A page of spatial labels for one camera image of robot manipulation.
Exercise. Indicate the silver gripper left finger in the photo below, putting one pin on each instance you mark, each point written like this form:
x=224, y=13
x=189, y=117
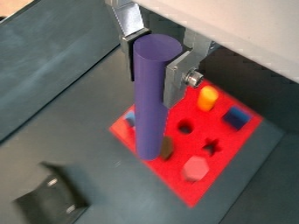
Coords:
x=130, y=24

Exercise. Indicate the light blue notched peg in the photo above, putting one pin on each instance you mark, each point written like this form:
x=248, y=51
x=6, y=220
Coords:
x=132, y=118

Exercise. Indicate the yellow orange cylinder peg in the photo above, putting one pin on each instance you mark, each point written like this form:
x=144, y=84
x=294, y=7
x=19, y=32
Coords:
x=209, y=97

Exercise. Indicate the red shape sorter board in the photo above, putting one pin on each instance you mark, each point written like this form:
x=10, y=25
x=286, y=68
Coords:
x=201, y=134

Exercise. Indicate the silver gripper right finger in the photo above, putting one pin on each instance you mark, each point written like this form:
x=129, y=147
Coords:
x=182, y=71

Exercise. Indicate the dark blue arch peg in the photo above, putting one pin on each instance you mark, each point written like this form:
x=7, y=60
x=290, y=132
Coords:
x=237, y=117

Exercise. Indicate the pink hexagonal peg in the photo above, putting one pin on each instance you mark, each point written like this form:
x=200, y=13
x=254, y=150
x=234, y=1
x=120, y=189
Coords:
x=196, y=169

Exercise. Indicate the brown triangular peg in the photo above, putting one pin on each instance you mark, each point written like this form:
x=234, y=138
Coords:
x=168, y=148

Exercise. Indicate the purple cylinder peg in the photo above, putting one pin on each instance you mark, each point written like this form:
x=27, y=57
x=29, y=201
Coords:
x=154, y=51

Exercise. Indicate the black curved cradle block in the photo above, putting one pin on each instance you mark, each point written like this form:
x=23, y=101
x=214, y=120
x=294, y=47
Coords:
x=56, y=202

